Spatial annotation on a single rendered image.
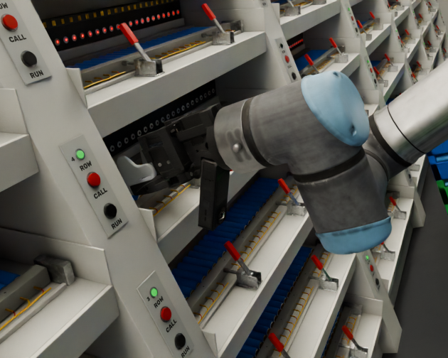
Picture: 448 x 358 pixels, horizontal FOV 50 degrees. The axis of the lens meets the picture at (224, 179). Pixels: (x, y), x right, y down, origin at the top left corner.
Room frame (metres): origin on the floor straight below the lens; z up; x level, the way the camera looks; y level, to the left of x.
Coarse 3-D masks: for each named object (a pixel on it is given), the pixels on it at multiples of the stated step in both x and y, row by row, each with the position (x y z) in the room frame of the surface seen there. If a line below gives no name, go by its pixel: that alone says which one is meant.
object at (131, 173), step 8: (120, 160) 0.69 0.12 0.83; (128, 160) 0.68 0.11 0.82; (120, 168) 0.69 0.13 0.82; (128, 168) 0.68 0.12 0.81; (136, 168) 0.68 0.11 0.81; (144, 168) 0.67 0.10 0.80; (152, 168) 0.66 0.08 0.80; (128, 176) 0.69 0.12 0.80; (136, 176) 0.68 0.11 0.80; (144, 176) 0.67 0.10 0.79; (152, 176) 0.66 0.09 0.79; (128, 184) 0.69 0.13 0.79
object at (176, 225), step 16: (240, 96) 1.18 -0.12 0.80; (192, 112) 1.07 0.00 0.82; (240, 176) 0.84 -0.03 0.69; (192, 192) 0.75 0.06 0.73; (176, 208) 0.70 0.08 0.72; (192, 208) 0.70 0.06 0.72; (160, 224) 0.66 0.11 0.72; (176, 224) 0.66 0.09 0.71; (192, 224) 0.69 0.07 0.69; (160, 240) 0.62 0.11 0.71; (176, 240) 0.65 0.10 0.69
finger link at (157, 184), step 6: (150, 180) 0.65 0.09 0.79; (156, 180) 0.64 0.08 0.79; (162, 180) 0.64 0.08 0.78; (168, 180) 0.63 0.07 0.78; (174, 180) 0.64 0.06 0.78; (132, 186) 0.67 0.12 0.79; (138, 186) 0.67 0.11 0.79; (144, 186) 0.65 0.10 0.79; (150, 186) 0.64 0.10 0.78; (156, 186) 0.64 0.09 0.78; (162, 186) 0.64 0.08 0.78; (168, 186) 0.63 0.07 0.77; (138, 192) 0.67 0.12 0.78; (144, 192) 0.65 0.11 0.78; (150, 192) 0.65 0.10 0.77
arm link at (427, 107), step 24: (432, 72) 0.60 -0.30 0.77; (408, 96) 0.61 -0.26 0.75; (432, 96) 0.58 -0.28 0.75; (384, 120) 0.62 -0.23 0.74; (408, 120) 0.59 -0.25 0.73; (432, 120) 0.57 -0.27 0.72; (384, 144) 0.61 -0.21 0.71; (408, 144) 0.59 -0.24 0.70; (432, 144) 0.59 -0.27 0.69; (384, 168) 0.59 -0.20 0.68
